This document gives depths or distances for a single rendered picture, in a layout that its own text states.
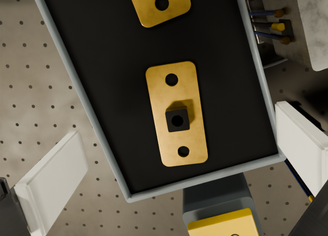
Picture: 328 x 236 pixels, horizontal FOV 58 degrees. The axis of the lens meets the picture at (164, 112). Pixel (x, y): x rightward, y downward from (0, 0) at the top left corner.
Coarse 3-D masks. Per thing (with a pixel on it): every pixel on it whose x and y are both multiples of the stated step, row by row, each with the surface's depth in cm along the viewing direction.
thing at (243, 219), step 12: (216, 216) 27; (228, 216) 27; (240, 216) 26; (252, 216) 26; (192, 228) 27; (204, 228) 27; (216, 228) 27; (228, 228) 26; (240, 228) 26; (252, 228) 26
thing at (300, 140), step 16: (288, 112) 16; (288, 128) 16; (304, 128) 14; (288, 144) 17; (304, 144) 14; (320, 144) 12; (304, 160) 14; (320, 160) 12; (304, 176) 15; (320, 176) 13
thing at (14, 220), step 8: (0, 184) 14; (0, 192) 13; (8, 192) 14; (0, 200) 13; (8, 200) 13; (0, 208) 12; (8, 208) 12; (16, 208) 12; (0, 216) 12; (8, 216) 12; (16, 216) 12; (0, 224) 11; (8, 224) 11; (16, 224) 11; (24, 224) 11; (0, 232) 11; (8, 232) 11; (16, 232) 11; (24, 232) 11
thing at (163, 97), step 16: (176, 64) 22; (192, 64) 22; (160, 80) 22; (192, 80) 22; (160, 96) 23; (176, 96) 23; (192, 96) 23; (160, 112) 23; (176, 112) 22; (192, 112) 23; (160, 128) 24; (176, 128) 23; (192, 128) 23; (160, 144) 24; (176, 144) 24; (192, 144) 24; (176, 160) 24; (192, 160) 24
